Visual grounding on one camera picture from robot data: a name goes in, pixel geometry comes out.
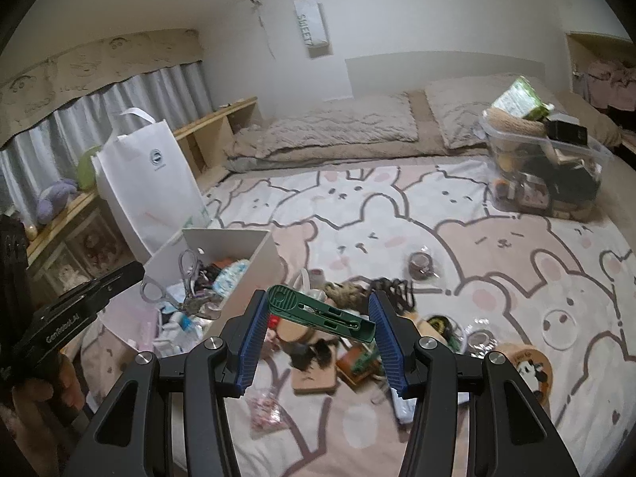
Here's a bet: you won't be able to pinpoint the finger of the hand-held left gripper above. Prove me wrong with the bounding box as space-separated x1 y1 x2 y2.
54 261 146 316

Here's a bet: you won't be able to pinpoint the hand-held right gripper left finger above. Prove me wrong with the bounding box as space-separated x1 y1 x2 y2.
74 288 269 477

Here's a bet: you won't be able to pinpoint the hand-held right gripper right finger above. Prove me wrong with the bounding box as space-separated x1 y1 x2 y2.
368 291 582 477

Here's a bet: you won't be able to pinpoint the green clothespin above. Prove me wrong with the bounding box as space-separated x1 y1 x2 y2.
267 284 377 343

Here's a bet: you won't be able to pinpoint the white cardboard box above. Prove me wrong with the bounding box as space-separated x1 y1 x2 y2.
97 229 279 359

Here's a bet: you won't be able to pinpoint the round panda coaster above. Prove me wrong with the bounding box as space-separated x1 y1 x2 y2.
489 342 553 403

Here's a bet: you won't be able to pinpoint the person's left hand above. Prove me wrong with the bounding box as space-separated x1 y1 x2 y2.
0 353 86 440

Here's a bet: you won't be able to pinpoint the brown leather pouch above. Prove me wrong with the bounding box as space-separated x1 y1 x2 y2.
338 343 379 383

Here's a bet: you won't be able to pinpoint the black hair claw clip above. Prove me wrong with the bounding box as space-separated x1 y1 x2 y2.
370 277 415 314

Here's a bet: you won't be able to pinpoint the blue and white packet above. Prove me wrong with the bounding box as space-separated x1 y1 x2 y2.
390 388 415 424

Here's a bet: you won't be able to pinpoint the pink bead packet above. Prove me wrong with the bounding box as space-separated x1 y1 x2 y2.
247 385 289 433

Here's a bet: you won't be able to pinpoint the wooden board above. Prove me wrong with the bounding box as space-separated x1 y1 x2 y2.
291 353 339 394

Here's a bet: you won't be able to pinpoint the brown tape roll in wrapper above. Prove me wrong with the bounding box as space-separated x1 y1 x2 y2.
408 251 436 280

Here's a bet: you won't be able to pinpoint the grey tape roll in wrapper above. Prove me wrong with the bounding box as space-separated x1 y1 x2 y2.
464 330 496 357

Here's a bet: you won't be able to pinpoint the purple plush toy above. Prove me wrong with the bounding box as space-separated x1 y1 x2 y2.
37 179 80 224

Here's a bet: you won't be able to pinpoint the printed animal blanket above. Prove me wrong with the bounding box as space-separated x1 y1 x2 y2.
79 156 636 477

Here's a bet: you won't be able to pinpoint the white tote bag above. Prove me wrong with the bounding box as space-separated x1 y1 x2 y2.
92 108 209 264

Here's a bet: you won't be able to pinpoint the green plush toy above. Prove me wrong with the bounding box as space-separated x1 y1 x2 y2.
77 145 103 191

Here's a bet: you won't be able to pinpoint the grey curtain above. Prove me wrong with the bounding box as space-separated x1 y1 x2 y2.
0 60 214 219

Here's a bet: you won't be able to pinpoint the wooden bedside shelf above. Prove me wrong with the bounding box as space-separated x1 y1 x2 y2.
25 98 259 299

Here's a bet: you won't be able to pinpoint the beige printed curtain valance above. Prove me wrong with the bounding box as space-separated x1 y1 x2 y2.
0 29 204 135

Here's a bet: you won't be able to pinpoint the beige quilted pillow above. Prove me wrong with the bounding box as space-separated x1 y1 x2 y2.
423 74 572 150
256 92 421 157

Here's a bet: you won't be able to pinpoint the clear plastic storage bin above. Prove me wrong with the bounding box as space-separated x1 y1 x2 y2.
479 109 614 219

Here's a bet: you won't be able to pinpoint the beige bed mattress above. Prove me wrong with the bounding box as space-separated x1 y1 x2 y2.
226 77 636 239

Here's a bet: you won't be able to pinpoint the small black box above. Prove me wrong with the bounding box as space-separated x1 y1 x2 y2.
545 118 589 146

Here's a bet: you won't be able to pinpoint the green snack packet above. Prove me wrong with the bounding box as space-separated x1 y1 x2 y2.
491 76 553 121

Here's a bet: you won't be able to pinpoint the white hanging sweet sign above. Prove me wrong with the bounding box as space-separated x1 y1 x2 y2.
293 0 330 59

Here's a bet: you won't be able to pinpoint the pile of pink clothes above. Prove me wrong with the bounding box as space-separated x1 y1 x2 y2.
579 60 636 110

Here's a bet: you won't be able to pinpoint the grey handled scissors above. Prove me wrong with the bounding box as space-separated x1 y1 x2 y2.
140 250 197 304

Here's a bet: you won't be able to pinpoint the brown rope bundle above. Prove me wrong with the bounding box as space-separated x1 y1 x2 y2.
325 281 371 309

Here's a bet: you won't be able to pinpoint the beige woven ring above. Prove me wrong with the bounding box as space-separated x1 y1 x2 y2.
484 108 547 137

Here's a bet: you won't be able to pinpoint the white hanging cable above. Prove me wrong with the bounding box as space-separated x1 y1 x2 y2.
251 0 276 60

